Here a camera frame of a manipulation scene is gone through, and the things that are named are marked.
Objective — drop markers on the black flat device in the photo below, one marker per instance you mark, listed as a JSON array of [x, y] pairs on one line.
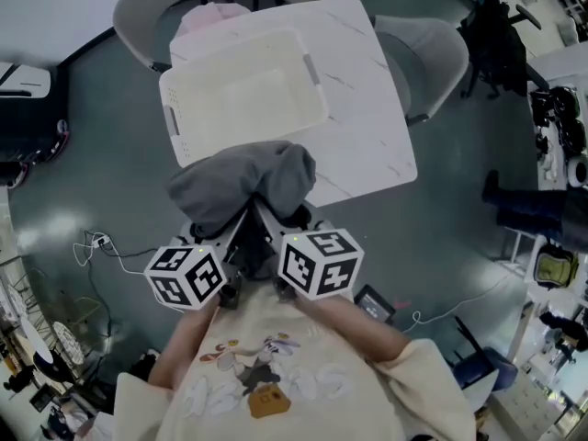
[[374, 303]]

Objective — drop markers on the pink clothes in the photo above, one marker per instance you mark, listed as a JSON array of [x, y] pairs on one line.
[[206, 16]]

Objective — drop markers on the white plastic basket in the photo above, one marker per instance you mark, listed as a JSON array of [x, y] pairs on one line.
[[248, 94]]

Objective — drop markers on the black wheeled machine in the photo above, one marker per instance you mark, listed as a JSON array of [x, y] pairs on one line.
[[32, 140]]

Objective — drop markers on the blue chair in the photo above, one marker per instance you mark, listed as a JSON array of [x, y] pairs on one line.
[[482, 365]]

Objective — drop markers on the person's left forearm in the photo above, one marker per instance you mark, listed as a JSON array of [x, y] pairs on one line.
[[184, 347]]

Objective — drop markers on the white power strip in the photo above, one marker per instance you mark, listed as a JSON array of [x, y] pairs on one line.
[[100, 242]]

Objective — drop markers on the person's right forearm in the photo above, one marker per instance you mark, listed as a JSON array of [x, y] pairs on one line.
[[358, 329]]

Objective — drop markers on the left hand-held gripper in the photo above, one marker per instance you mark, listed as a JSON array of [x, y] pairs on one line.
[[186, 276]]

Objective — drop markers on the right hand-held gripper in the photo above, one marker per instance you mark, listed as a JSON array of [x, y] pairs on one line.
[[321, 264]]

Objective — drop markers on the grey clothes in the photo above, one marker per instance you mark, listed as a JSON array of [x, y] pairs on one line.
[[229, 186]]

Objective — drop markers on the person's cream printed sweatshirt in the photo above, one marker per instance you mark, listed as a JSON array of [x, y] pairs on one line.
[[294, 384]]

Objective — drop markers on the green backpack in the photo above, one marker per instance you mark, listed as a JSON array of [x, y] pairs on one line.
[[553, 267]]

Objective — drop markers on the black office chair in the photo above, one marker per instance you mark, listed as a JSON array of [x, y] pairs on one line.
[[496, 48]]

